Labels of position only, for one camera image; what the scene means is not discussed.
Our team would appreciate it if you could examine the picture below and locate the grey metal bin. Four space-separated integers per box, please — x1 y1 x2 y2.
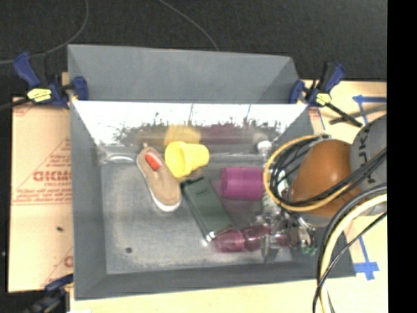
66 44 356 299

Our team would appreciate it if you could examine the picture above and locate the purple plastic toy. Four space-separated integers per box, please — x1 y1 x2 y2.
213 224 291 254

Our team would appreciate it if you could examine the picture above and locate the purple plastic cup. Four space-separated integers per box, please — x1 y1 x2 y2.
220 166 265 200

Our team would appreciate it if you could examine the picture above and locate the tan toy shoe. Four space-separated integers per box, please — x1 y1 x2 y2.
135 142 183 213

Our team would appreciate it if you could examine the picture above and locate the clear plastic bottle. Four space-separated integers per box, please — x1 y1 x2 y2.
255 139 288 224

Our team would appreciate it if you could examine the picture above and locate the dark green flat block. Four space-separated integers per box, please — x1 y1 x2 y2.
181 176 235 243

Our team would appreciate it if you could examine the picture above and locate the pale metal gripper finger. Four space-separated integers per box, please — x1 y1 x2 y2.
261 235 291 263

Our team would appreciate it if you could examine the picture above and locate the yellow plastic cup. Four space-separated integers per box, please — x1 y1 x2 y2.
164 140 210 179

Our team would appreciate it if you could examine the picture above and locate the brown cardboard board red print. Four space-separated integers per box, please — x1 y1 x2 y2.
7 95 76 293

